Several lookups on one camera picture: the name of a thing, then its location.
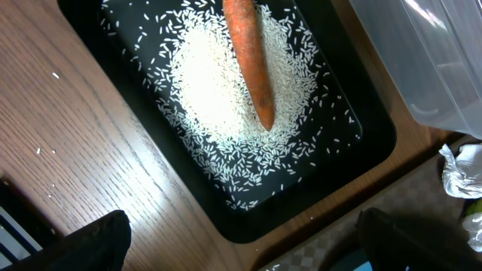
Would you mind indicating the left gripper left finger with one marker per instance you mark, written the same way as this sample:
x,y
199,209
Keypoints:
x,y
99,246

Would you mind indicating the crumpled silver foil wrapper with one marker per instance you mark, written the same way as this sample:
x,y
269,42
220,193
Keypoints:
x,y
471,223

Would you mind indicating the crumpled white paper napkin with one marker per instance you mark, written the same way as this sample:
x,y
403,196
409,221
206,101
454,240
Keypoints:
x,y
461,175

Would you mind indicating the black waste tray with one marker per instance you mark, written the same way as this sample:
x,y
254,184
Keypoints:
x,y
351,130

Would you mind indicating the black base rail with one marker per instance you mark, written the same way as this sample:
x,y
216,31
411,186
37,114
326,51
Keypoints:
x,y
24,230

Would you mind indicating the pile of white rice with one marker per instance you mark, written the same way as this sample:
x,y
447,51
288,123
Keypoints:
x,y
203,92

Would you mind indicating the clear plastic bin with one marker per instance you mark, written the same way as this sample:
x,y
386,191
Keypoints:
x,y
432,52

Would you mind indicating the dark brown serving tray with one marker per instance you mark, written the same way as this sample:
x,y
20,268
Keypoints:
x,y
418,196

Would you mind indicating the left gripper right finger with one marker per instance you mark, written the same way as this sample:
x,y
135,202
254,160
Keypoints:
x,y
400,243

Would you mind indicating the orange carrot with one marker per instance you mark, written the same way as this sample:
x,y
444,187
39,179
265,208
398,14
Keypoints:
x,y
242,23

